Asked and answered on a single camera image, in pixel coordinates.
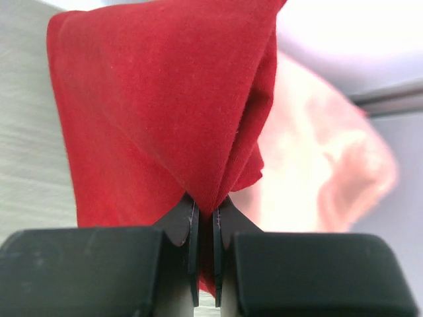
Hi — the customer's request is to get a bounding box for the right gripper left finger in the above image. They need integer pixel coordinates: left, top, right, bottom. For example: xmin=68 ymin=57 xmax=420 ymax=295
xmin=1 ymin=195 xmax=199 ymax=316

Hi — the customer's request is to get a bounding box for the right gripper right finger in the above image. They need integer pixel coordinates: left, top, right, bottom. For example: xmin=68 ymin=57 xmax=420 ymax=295
xmin=213 ymin=199 xmax=419 ymax=317

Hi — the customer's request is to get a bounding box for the red t shirt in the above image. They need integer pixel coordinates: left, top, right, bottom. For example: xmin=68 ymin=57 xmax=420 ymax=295
xmin=46 ymin=1 xmax=284 ymax=293

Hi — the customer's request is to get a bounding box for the pink folded t shirt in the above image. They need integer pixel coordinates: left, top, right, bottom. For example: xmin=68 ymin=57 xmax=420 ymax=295
xmin=231 ymin=53 xmax=397 ymax=232

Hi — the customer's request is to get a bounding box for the right aluminium frame post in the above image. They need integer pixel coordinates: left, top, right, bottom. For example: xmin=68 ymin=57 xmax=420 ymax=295
xmin=349 ymin=79 xmax=422 ymax=116

